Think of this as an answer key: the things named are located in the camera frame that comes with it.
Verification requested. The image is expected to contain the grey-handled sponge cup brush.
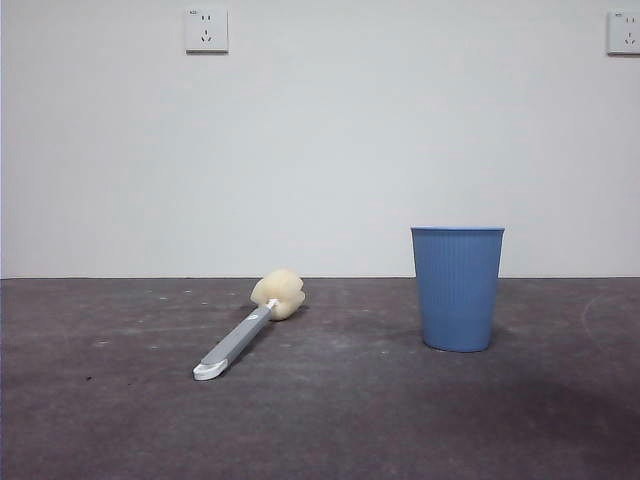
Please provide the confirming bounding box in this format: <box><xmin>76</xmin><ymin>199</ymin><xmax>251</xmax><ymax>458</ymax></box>
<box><xmin>192</xmin><ymin>268</ymin><xmax>306</xmax><ymax>383</ymax></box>

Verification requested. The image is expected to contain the blue ribbed plastic cup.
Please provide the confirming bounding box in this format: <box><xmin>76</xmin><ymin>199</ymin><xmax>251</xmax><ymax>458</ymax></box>
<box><xmin>410</xmin><ymin>225</ymin><xmax>506</xmax><ymax>353</ymax></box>

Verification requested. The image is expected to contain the white wall socket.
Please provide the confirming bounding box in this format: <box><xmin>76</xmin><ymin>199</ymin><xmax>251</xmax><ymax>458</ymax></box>
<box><xmin>185</xmin><ymin>8</ymin><xmax>230</xmax><ymax>55</ymax></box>
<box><xmin>606</xmin><ymin>10</ymin><xmax>640</xmax><ymax>57</ymax></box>

